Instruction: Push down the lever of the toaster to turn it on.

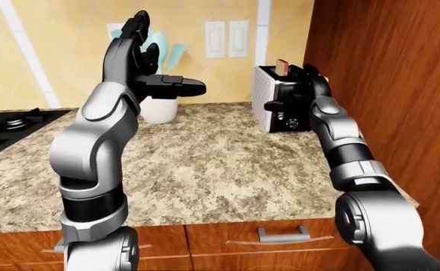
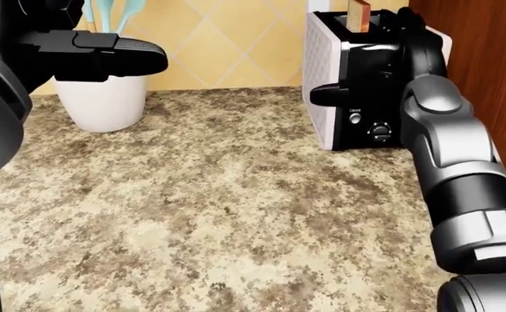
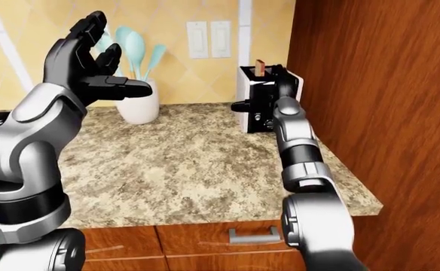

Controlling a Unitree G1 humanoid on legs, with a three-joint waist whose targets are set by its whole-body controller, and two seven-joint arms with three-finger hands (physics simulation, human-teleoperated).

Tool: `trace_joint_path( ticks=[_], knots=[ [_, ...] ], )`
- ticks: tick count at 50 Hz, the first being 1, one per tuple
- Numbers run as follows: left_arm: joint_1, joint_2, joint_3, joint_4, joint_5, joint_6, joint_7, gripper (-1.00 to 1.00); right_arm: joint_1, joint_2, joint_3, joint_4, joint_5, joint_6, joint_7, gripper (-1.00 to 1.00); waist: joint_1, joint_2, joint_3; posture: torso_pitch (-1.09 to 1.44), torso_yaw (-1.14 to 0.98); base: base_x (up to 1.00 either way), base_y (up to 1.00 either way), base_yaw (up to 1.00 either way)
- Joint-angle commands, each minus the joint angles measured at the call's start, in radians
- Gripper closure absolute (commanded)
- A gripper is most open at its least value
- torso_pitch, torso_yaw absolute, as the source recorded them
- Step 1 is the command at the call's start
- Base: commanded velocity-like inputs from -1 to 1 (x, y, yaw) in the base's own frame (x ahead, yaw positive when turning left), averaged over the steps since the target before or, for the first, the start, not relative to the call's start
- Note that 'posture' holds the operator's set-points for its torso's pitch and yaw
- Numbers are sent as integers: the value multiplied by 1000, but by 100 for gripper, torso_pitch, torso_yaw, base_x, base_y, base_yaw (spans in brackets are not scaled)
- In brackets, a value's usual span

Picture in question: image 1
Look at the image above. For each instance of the silver and black toaster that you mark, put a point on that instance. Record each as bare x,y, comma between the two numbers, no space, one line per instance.
280,98

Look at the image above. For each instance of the teal spatula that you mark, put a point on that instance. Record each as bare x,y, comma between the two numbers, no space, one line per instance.
175,56

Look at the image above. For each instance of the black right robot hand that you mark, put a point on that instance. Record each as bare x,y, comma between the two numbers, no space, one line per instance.
319,84

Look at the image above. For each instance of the teal spoon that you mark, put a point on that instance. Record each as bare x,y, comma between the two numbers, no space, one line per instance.
159,48

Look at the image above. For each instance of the white wall outlet plate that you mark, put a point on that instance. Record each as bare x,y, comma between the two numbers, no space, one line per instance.
113,31

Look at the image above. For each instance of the black gas stove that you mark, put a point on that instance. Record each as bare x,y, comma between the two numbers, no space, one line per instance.
9,127

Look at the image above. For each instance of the white light switch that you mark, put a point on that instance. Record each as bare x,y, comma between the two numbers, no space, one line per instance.
239,38
215,39

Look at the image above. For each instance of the toast slice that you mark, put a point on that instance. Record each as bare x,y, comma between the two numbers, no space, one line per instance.
281,67

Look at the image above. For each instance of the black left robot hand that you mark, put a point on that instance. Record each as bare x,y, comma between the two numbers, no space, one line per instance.
122,60

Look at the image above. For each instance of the tall wooden cabinet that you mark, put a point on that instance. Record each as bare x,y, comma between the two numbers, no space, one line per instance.
389,98

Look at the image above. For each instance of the black toaster lever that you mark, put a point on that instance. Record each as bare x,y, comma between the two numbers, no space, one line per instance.
274,105

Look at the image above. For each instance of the white utensil holder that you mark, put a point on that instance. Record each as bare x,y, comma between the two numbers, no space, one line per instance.
159,108

